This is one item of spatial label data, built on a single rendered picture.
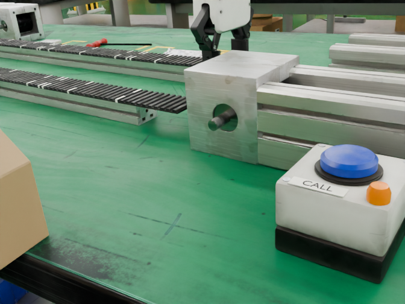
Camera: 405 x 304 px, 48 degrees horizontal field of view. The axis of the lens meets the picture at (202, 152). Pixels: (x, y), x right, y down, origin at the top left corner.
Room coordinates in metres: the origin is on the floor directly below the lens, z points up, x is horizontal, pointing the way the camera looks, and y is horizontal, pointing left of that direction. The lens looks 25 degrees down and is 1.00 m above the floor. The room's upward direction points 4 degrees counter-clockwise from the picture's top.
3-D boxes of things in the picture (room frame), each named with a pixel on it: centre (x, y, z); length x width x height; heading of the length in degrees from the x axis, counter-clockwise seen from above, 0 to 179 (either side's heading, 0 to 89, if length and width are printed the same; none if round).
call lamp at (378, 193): (0.25, -0.11, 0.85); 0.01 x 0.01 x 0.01
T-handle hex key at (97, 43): (1.10, 0.17, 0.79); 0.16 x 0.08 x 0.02; 68
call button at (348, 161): (0.29, -0.10, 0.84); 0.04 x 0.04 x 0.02
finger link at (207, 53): (0.69, -0.02, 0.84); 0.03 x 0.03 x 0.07; 53
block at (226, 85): (0.48, -0.04, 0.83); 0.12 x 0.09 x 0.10; 143
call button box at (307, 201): (0.30, -0.11, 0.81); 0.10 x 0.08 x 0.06; 143
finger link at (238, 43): (0.78, -0.08, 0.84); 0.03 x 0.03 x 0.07; 53
